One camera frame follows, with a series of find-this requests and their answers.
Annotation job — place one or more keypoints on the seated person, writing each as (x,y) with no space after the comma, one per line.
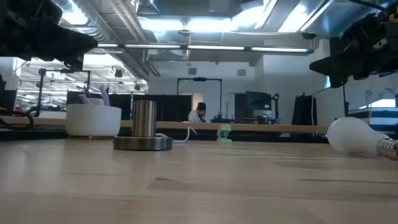
(196,115)

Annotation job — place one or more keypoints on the black tripod stand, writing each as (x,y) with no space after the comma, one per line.
(40,93)

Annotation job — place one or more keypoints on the small green plastic clamp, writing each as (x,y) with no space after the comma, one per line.
(224,133)

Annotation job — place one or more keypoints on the brushed metal lamp socket base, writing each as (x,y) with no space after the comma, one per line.
(143,124)

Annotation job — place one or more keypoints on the white ribbed bowl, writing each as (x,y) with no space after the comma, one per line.
(93,121)

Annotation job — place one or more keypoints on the black computer monitor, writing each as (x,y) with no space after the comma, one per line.
(258,101)

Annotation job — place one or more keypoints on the black partition panels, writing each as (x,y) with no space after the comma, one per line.
(174,107)

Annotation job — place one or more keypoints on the tall purple utensil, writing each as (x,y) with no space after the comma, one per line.
(104,95)

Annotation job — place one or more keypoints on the black metal frame stand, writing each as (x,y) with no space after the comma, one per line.
(199,79)

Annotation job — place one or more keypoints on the long ceiling light bar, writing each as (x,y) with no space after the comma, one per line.
(214,47)

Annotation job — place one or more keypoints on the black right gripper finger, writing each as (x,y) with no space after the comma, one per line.
(338,81)
(326,67)

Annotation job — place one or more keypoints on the black white striped table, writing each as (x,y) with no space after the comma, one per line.
(379,119)

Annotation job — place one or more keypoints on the white board on stand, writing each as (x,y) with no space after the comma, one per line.
(329,105)

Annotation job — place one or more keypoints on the white lightbulb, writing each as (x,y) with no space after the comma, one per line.
(351,137)

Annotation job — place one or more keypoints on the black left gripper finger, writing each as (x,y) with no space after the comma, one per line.
(71,43)
(74,63)

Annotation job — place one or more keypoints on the short purple utensil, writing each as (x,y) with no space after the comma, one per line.
(84,99)

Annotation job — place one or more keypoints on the long wooden workbench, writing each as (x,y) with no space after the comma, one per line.
(264,127)

